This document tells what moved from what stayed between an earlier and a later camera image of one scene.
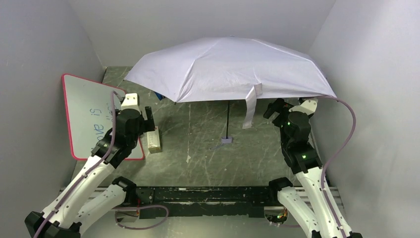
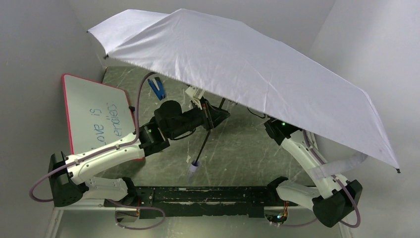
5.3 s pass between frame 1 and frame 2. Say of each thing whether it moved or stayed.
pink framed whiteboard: stayed
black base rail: stayed
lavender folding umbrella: moved
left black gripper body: moved
